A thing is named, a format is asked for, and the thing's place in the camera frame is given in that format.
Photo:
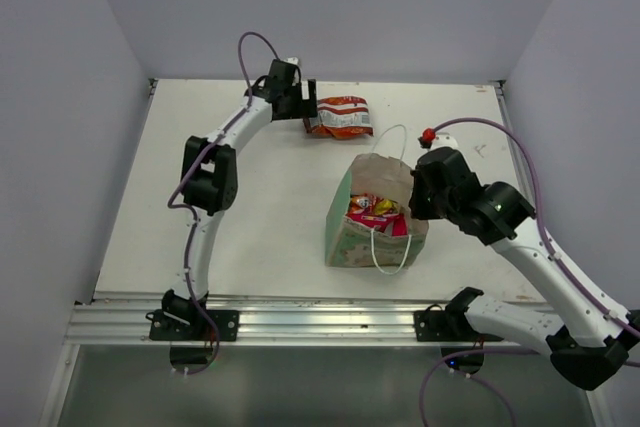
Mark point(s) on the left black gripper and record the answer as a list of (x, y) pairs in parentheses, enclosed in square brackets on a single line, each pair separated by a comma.
[(306, 108)]

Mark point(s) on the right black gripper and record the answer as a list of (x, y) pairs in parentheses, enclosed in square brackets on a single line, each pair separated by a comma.
[(418, 209)]

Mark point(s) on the red orange snack bag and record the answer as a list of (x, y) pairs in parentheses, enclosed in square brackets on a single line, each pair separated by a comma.
[(341, 118)]

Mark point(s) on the pink Real crisps bag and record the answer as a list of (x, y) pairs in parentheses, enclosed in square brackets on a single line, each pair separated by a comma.
[(393, 225)]

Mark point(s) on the green printed paper bag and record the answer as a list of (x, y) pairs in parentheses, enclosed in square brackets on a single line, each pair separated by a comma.
[(350, 245)]

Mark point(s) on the orange Fox's candy bag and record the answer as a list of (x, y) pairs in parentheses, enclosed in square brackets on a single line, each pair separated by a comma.
[(371, 205)]

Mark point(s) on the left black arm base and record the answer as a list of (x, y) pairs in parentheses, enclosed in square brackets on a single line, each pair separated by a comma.
[(165, 328)]

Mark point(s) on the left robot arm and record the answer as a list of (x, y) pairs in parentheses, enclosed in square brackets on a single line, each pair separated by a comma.
[(209, 179)]

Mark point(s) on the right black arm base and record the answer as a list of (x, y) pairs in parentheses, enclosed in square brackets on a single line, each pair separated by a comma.
[(437, 324)]

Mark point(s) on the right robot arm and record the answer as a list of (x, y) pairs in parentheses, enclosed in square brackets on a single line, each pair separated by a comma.
[(587, 337)]

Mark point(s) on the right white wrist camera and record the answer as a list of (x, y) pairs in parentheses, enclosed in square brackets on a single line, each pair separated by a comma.
[(445, 140)]

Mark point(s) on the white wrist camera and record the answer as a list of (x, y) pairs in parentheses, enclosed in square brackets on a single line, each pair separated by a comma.
[(293, 60), (445, 140)]

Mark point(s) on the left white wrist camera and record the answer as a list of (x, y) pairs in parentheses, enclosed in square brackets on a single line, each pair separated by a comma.
[(293, 60)]

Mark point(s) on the aluminium rail frame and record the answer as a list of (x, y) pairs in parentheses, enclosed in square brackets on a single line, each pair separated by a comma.
[(270, 321)]

